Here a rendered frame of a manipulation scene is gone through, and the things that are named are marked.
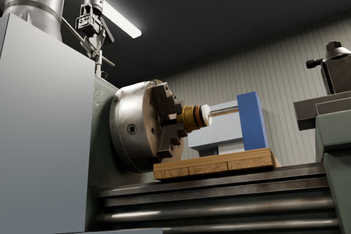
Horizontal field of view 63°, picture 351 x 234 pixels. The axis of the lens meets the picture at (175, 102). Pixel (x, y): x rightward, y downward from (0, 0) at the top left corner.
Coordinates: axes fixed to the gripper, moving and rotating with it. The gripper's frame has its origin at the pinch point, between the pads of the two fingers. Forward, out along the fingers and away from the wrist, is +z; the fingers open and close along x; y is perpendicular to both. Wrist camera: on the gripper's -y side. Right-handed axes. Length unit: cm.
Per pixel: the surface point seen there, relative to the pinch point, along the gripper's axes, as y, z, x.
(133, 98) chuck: 3.3, 23.5, 19.7
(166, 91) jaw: -5.2, 19.2, 27.5
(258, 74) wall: -296, -124, 40
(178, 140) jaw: -7.9, 36.1, 29.8
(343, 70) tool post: 1, 28, 78
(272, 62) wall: -294, -137, 60
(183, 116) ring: -6.9, 28.6, 32.3
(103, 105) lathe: 3.1, 23.4, 8.0
